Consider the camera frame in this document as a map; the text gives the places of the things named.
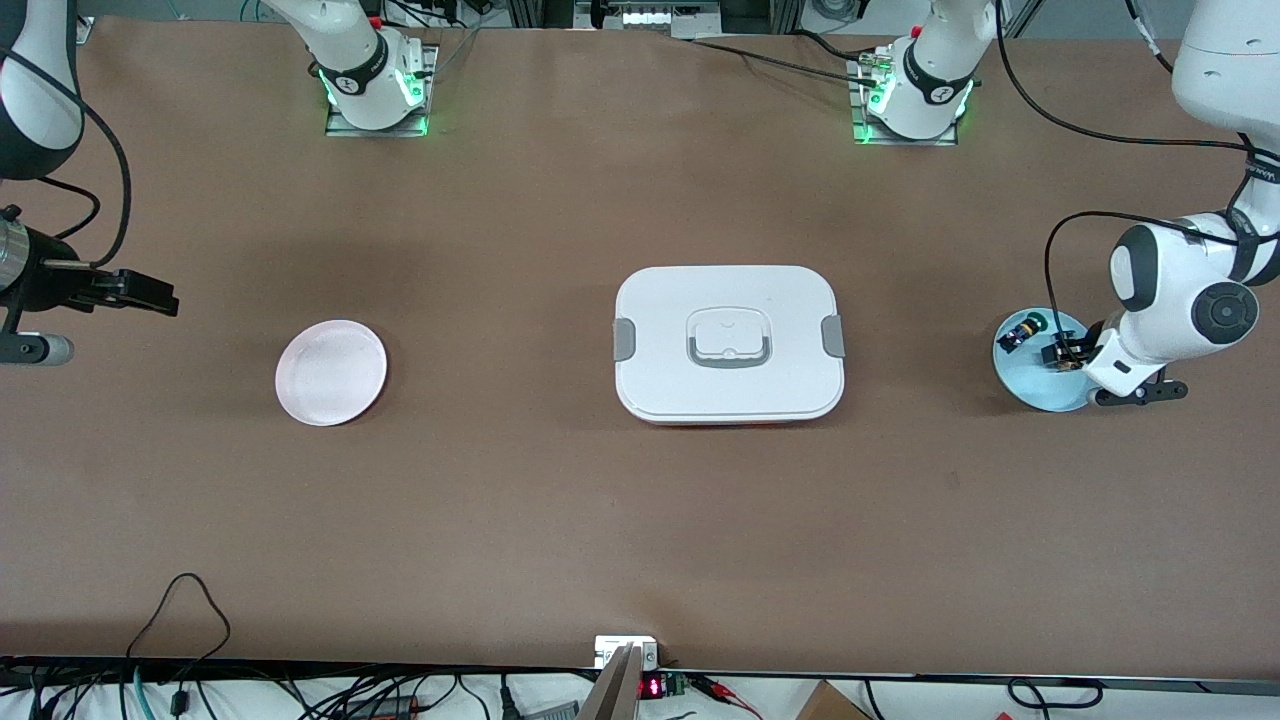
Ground white lidded plastic box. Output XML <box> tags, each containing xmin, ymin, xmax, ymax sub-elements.
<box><xmin>613</xmin><ymin>265</ymin><xmax>846</xmax><ymax>426</ymax></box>

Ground light blue round plate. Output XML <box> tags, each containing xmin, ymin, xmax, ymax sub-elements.
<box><xmin>992</xmin><ymin>307</ymin><xmax>1101</xmax><ymax>413</ymax></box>

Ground pink round plate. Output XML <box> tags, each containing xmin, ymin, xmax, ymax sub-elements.
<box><xmin>275</xmin><ymin>319</ymin><xmax>389</xmax><ymax>428</ymax></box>

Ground brown cardboard piece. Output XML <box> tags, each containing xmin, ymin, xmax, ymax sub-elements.
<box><xmin>795</xmin><ymin>680</ymin><xmax>873</xmax><ymax>720</ymax></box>

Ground red and black clip leads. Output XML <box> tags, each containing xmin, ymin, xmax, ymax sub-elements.
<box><xmin>690</xmin><ymin>675</ymin><xmax>761</xmax><ymax>720</ymax></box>

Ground grey lit equipment unit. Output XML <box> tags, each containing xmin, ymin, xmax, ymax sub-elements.
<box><xmin>575</xmin><ymin>0</ymin><xmax>721</xmax><ymax>39</ymax></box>

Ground white socket block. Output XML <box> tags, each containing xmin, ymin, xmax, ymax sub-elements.
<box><xmin>594</xmin><ymin>636</ymin><xmax>659</xmax><ymax>669</ymax></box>

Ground grey aluminium profile bar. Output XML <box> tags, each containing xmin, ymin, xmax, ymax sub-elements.
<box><xmin>578</xmin><ymin>645</ymin><xmax>643</xmax><ymax>720</ymax></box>

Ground green push-button switch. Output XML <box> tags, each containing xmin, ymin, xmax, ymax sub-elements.
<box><xmin>1003</xmin><ymin>312</ymin><xmax>1049</xmax><ymax>353</ymax></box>

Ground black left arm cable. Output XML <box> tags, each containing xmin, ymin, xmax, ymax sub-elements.
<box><xmin>995</xmin><ymin>0</ymin><xmax>1280</xmax><ymax>346</ymax></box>

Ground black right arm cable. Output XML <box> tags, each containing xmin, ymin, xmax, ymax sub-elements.
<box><xmin>0</xmin><ymin>45</ymin><xmax>133</xmax><ymax>269</ymax></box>

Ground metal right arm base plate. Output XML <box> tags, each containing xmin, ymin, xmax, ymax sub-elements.
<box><xmin>323</xmin><ymin>42</ymin><xmax>441</xmax><ymax>138</ymax></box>

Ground thin black looped cable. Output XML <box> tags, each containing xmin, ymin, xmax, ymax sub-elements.
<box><xmin>125</xmin><ymin>572</ymin><xmax>233</xmax><ymax>691</ymax></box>

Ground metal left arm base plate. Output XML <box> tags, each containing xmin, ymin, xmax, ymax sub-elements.
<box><xmin>850</xmin><ymin>55</ymin><xmax>959</xmax><ymax>148</ymax></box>

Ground black flat looped cable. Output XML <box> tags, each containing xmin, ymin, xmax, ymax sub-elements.
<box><xmin>1008</xmin><ymin>678</ymin><xmax>1104</xmax><ymax>711</ymax></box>

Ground black cable to arm base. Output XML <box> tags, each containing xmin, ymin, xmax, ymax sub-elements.
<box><xmin>690</xmin><ymin>28</ymin><xmax>886</xmax><ymax>86</ymax></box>

